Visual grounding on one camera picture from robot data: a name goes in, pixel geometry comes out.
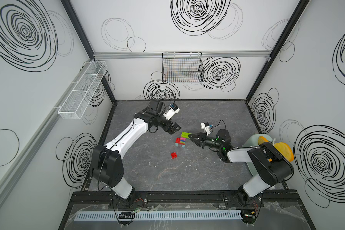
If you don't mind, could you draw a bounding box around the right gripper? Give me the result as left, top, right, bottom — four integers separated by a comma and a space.
188, 133, 223, 151

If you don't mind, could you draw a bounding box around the long red lego brick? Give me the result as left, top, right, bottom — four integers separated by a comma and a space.
175, 138, 181, 145

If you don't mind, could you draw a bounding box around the long green lego brick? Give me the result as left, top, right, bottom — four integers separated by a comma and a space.
181, 132, 191, 139

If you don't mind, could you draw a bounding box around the small red lego brick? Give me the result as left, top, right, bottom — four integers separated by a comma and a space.
170, 152, 177, 159

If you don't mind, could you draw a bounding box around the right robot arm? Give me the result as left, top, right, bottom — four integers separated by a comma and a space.
188, 129, 294, 206

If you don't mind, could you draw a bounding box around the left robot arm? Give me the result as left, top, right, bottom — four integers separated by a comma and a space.
89, 99, 181, 200

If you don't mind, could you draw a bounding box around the mint green toaster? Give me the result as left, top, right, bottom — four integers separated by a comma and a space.
242, 134, 274, 176

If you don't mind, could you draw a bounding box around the orange toast slice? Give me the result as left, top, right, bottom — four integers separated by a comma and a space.
258, 136, 269, 145

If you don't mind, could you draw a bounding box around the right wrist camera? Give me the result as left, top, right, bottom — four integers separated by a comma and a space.
200, 122, 214, 135

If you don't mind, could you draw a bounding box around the black wire basket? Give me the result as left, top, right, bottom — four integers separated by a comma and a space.
162, 52, 204, 83

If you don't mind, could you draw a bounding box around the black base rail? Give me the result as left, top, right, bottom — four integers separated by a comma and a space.
68, 189, 300, 209

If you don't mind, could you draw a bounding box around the white slotted cable duct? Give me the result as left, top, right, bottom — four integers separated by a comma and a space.
74, 210, 242, 221

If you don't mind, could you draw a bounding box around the white wire shelf basket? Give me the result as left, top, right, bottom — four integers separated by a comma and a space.
58, 60, 107, 119

